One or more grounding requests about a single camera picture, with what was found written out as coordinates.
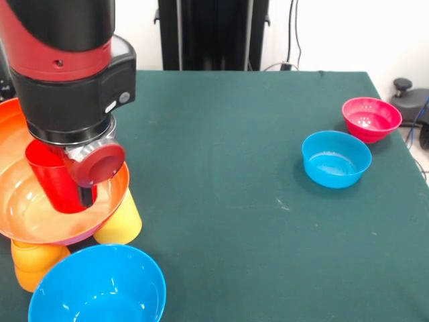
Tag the dark green tablecloth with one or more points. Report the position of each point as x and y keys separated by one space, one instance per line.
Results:
x=268 y=268

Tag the small blue bowl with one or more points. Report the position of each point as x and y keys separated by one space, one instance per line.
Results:
x=335 y=154

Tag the large pink bowl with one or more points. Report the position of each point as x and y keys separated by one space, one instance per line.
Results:
x=80 y=239

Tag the black pedestal leg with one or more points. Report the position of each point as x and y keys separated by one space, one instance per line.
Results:
x=410 y=100

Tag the orange cup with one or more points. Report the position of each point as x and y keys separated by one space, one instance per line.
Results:
x=30 y=278
x=37 y=255

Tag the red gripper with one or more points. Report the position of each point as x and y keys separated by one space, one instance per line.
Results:
x=100 y=166

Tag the orange-red bowl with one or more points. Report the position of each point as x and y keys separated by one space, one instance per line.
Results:
x=10 y=134
x=33 y=221

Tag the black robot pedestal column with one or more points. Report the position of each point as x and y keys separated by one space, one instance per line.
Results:
x=214 y=33

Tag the yellow cup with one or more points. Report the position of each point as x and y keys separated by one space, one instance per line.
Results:
x=124 y=224

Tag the small magenta bowl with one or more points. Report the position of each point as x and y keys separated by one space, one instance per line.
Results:
x=368 y=129

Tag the red cup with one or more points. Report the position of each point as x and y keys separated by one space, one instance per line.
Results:
x=53 y=177

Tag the large blue bowl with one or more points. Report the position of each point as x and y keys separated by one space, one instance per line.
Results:
x=100 y=285

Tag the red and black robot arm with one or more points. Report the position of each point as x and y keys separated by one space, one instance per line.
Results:
x=60 y=50

